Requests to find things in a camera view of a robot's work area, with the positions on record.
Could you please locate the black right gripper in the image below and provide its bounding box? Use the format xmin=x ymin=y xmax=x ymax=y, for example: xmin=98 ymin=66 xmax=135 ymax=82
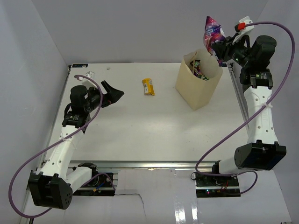
xmin=213 ymin=33 xmax=254 ymax=68

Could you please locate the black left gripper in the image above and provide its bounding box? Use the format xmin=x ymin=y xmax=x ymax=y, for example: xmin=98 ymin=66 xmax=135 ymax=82
xmin=84 ymin=81 xmax=123 ymax=113

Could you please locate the purple Fox's berries bag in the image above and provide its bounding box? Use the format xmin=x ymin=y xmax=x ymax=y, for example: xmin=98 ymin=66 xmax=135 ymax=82
xmin=203 ymin=16 xmax=226 ymax=67

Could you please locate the brown purple M&M's packet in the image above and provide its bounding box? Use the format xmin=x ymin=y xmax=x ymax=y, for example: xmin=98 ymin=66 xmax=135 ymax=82
xmin=190 ymin=60 xmax=209 ymax=81

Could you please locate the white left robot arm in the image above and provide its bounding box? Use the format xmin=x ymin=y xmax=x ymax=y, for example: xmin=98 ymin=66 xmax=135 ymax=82
xmin=28 ymin=81 xmax=124 ymax=210

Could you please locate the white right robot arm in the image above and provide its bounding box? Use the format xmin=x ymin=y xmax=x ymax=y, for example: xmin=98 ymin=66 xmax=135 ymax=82
xmin=211 ymin=35 xmax=286 ymax=186

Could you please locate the beige paper bag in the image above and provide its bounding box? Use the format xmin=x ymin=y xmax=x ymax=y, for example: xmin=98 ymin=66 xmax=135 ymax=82
xmin=175 ymin=49 xmax=223 ymax=111

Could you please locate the yellow snack bar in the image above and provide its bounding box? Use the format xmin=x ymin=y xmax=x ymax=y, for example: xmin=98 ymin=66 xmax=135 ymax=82
xmin=142 ymin=78 xmax=155 ymax=96

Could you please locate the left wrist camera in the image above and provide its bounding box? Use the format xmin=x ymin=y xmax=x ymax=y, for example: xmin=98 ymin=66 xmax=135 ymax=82
xmin=77 ymin=71 xmax=97 ymax=89

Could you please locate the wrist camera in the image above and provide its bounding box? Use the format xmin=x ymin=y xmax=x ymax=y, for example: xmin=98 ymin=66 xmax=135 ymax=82
xmin=233 ymin=16 xmax=255 ymax=44
xmin=77 ymin=71 xmax=97 ymax=89

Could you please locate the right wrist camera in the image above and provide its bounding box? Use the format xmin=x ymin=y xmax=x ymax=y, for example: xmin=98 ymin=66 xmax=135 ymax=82
xmin=233 ymin=16 xmax=255 ymax=44

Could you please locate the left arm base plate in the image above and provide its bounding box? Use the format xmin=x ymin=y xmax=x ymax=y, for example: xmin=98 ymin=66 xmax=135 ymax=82
xmin=73 ymin=175 xmax=115 ymax=196

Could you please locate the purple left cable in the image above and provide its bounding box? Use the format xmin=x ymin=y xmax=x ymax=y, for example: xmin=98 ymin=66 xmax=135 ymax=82
xmin=8 ymin=74 xmax=115 ymax=219

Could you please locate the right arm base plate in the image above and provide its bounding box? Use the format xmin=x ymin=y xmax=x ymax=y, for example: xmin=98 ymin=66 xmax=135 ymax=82
xmin=190 ymin=172 xmax=241 ymax=198

